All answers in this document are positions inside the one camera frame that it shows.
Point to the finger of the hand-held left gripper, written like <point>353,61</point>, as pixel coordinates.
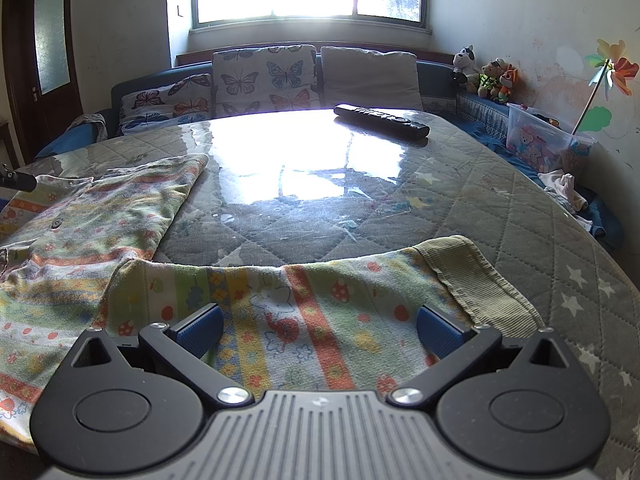
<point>17,180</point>

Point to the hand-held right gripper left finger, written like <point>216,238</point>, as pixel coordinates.
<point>200,332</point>

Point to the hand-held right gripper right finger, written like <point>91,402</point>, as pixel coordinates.
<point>440,337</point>

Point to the floral towel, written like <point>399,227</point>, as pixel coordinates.
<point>300,320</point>

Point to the blue sofa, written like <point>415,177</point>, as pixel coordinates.
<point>75,137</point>

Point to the grey cloth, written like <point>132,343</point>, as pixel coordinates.
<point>92,122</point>

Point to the dark wooden door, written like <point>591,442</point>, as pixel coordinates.
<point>40,60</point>

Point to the small butterfly print pillow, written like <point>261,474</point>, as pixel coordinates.
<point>165,102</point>

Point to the white cloth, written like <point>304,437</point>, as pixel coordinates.
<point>565,187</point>

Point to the clear plastic storage box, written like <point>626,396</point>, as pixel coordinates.
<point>540,135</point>

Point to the black remote control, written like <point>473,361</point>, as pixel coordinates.
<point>380,117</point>

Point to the orange fox plush toy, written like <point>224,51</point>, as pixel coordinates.
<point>507,85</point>

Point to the brown bear plush toy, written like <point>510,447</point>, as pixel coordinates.
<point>487,80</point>

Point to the large butterfly print pillow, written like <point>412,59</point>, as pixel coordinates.
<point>265,77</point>

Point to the beige pillow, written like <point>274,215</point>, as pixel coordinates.
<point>370,75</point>

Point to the black and white plush toy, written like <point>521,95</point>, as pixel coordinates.
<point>465,62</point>

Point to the colourful pinwheel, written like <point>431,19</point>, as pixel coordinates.
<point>612,67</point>

